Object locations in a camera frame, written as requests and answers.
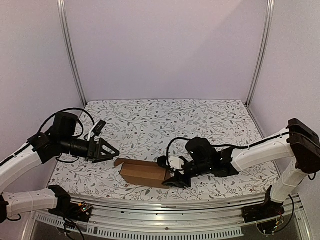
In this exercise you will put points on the right aluminium corner post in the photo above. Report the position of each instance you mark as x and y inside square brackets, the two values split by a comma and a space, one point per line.
[262, 51]

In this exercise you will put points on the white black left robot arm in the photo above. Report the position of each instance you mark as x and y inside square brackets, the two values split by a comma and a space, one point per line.
[15, 166]

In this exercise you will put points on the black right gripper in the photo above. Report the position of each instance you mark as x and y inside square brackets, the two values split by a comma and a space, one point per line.
[185, 174]

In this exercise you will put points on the aluminium front rail frame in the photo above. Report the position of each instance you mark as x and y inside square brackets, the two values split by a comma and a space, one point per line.
[214, 219]

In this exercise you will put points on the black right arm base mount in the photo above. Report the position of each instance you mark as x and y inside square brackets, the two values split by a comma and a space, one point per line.
[265, 210]

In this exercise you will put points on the aluminium corner post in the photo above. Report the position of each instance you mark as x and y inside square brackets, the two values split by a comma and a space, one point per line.
[61, 6]
[262, 51]

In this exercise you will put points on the floral patterned table mat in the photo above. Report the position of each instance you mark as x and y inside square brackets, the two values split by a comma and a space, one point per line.
[145, 130]

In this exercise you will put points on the brown cardboard box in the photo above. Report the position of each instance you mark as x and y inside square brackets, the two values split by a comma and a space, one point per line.
[143, 173]

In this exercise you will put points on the left aluminium corner post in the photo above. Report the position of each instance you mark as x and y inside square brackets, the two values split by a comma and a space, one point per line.
[61, 6]

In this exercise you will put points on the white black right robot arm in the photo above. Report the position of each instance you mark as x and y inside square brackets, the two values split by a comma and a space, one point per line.
[296, 141]

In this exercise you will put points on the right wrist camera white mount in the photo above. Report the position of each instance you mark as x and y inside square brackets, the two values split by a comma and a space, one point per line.
[172, 163]

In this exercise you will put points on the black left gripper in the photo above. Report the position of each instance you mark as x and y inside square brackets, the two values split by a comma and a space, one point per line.
[108, 156]

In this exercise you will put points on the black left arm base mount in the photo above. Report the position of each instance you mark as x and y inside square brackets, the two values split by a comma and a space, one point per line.
[65, 208]

